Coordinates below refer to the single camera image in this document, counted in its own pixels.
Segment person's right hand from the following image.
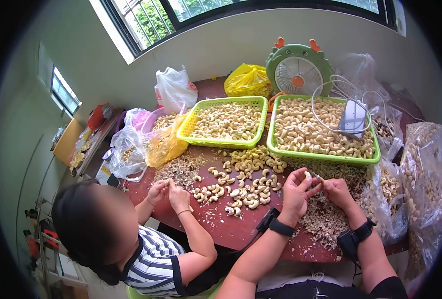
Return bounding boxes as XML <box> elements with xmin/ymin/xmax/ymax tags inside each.
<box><xmin>321</xmin><ymin>178</ymin><xmax>360</xmax><ymax>221</ymax></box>

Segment person's left hand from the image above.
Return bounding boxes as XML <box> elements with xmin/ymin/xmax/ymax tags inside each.
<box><xmin>279</xmin><ymin>167</ymin><xmax>323</xmax><ymax>227</ymax></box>

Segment person's left fingers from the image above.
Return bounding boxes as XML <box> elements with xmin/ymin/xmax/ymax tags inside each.
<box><xmin>286</xmin><ymin>167</ymin><xmax>314</xmax><ymax>184</ymax></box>

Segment person's right fingers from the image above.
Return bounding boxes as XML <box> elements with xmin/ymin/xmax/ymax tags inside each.
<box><xmin>321</xmin><ymin>178</ymin><xmax>342</xmax><ymax>199</ymax></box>

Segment person's left thumb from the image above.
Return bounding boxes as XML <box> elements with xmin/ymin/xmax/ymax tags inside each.
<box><xmin>305</xmin><ymin>183</ymin><xmax>323</xmax><ymax>200</ymax></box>

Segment large green plastic basket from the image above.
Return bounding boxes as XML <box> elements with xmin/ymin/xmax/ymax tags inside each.
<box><xmin>267</xmin><ymin>94</ymin><xmax>381</xmax><ymax>166</ymax></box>

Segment pile of cashew skins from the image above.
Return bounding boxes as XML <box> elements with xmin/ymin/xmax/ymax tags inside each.
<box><xmin>290</xmin><ymin>164</ymin><xmax>368</xmax><ymax>252</ymax></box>
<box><xmin>152</xmin><ymin>152</ymin><xmax>207</xmax><ymax>192</ymax></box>

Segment heap of basket cashews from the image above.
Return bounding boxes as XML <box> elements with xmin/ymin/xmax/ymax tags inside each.
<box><xmin>273</xmin><ymin>98</ymin><xmax>375</xmax><ymax>159</ymax></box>
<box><xmin>189</xmin><ymin>102</ymin><xmax>263</xmax><ymax>142</ymax></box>

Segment black wrist band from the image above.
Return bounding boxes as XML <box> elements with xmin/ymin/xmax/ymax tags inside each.
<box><xmin>256</xmin><ymin>207</ymin><xmax>295</xmax><ymax>237</ymax></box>
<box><xmin>337</xmin><ymin>219</ymin><xmax>376</xmax><ymax>260</ymax></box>

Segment pile of loose peeled cashews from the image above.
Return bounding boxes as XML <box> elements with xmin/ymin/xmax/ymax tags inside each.
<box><xmin>192</xmin><ymin>145</ymin><xmax>288</xmax><ymax>217</ymax></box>

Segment clear bag of cashews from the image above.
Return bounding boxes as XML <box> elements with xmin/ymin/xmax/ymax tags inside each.
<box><xmin>362</xmin><ymin>160</ymin><xmax>411</xmax><ymax>246</ymax></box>

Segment white power bank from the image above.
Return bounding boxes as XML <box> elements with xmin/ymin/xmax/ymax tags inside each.
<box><xmin>339</xmin><ymin>99</ymin><xmax>367</xmax><ymax>138</ymax></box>

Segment clear bag of dark nuts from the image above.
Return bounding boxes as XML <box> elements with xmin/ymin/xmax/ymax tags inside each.
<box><xmin>370</xmin><ymin>106</ymin><xmax>405</xmax><ymax>162</ymax></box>

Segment person's legs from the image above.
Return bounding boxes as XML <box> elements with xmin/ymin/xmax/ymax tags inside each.
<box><xmin>256</xmin><ymin>260</ymin><xmax>360</xmax><ymax>289</ymax></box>

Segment big clear sack of cashews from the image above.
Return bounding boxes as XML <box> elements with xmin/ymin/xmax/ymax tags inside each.
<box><xmin>400</xmin><ymin>121</ymin><xmax>442</xmax><ymax>271</ymax></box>

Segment green dragon desk fan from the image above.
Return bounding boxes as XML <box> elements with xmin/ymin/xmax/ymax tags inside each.
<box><xmin>265</xmin><ymin>37</ymin><xmax>335</xmax><ymax>98</ymax></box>

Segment person's body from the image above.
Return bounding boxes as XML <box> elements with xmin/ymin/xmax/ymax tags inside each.
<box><xmin>255</xmin><ymin>276</ymin><xmax>408</xmax><ymax>299</ymax></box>

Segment yellow plastic bag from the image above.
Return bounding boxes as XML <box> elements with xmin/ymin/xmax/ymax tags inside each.
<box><xmin>224</xmin><ymin>64</ymin><xmax>273</xmax><ymax>99</ymax></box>

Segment small green plastic basket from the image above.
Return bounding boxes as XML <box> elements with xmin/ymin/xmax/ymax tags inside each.
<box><xmin>176</xmin><ymin>96</ymin><xmax>269</xmax><ymax>150</ymax></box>

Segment empty clear plastic bag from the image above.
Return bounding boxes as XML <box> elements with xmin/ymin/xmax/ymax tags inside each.
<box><xmin>335</xmin><ymin>53</ymin><xmax>390</xmax><ymax>106</ymax></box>

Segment orange plastic bag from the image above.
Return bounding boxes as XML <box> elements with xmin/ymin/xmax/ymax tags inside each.
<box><xmin>146</xmin><ymin>113</ymin><xmax>190</xmax><ymax>167</ymax></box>

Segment white plastic bag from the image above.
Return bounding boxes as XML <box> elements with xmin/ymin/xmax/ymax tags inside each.
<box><xmin>154</xmin><ymin>65</ymin><xmax>199</xmax><ymax>113</ymax></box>

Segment pink plastic basket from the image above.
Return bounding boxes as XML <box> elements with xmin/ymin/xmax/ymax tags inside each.
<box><xmin>141</xmin><ymin>101</ymin><xmax>188</xmax><ymax>140</ymax></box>

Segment pink plastic bag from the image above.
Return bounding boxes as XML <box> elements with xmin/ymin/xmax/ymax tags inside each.
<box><xmin>124</xmin><ymin>108</ymin><xmax>153</xmax><ymax>130</ymax></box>

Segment green plastic chair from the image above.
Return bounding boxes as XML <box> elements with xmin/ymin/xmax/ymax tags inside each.
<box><xmin>127</xmin><ymin>278</ymin><xmax>223</xmax><ymax>299</ymax></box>

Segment large barred window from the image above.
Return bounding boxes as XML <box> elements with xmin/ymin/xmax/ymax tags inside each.
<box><xmin>90</xmin><ymin>0</ymin><xmax>406</xmax><ymax>65</ymax></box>

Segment cluttered side table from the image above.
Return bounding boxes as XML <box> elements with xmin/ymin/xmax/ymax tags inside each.
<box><xmin>52</xmin><ymin>104</ymin><xmax>126</xmax><ymax>177</ymax></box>

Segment small window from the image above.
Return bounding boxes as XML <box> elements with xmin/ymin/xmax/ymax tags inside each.
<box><xmin>50</xmin><ymin>66</ymin><xmax>83</xmax><ymax>116</ymax></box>

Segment cluttered metal shelf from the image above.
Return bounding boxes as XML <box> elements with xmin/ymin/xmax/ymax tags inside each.
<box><xmin>22</xmin><ymin>194</ymin><xmax>91</xmax><ymax>298</ymax></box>

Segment white cable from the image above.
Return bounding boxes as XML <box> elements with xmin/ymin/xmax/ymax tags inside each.
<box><xmin>311</xmin><ymin>74</ymin><xmax>373</xmax><ymax>136</ymax></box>

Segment orange loop handle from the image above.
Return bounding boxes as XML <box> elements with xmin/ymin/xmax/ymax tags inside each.
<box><xmin>267</xmin><ymin>91</ymin><xmax>290</xmax><ymax>112</ymax></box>

